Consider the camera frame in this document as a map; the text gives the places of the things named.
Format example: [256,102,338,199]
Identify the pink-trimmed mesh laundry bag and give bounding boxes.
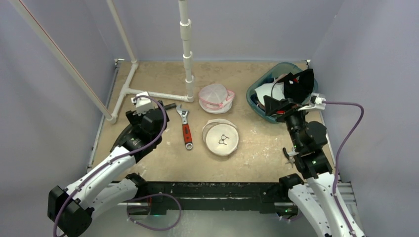
[198,83,235,114]

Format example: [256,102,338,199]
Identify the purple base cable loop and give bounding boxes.
[126,194,183,232]

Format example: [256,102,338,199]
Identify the teal plastic bin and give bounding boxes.
[246,62,318,124]

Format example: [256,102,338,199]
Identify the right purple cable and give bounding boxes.
[322,100,365,237]

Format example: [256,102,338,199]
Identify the red-handled adjustable wrench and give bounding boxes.
[176,104,193,150]

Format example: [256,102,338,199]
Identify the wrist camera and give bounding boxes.
[298,93,326,111]
[131,91,155,115]

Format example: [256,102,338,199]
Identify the pale mint green bra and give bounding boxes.
[255,82,285,106]

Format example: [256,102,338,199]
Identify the black pliers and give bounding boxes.
[282,147,298,167]

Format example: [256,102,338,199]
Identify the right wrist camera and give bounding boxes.
[298,93,326,111]

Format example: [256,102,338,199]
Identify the white PVC pipe frame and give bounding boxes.
[10,0,195,124]

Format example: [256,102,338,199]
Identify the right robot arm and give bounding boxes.
[264,93,365,237]

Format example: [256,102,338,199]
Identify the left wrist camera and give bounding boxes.
[131,91,155,115]

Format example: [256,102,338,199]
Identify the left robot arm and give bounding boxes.
[47,101,169,237]

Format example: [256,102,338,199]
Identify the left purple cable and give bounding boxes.
[52,95,168,237]

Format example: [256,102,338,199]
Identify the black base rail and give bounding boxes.
[134,181,297,215]

